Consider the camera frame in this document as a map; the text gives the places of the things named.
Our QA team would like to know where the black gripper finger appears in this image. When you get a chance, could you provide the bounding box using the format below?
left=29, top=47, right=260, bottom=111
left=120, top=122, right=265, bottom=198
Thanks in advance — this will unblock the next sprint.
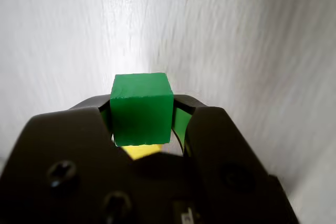
left=170, top=94, right=300, bottom=224
left=0, top=94, right=137, bottom=224

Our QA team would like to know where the yellow wooden cube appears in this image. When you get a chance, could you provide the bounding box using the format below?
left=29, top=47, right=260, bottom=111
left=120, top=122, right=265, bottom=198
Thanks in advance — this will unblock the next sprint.
left=122, top=144, right=163, bottom=161

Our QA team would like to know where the green wooden cube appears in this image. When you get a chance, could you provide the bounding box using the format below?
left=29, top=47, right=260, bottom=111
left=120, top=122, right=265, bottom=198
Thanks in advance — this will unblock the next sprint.
left=109, top=72, right=174, bottom=147

